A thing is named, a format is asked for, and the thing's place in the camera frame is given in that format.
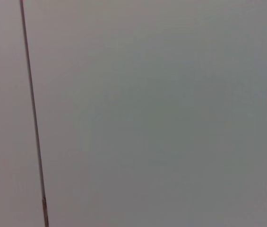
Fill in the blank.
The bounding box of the thin dark wall seam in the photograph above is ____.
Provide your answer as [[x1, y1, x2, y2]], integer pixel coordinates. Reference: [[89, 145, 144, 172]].
[[19, 0, 50, 227]]

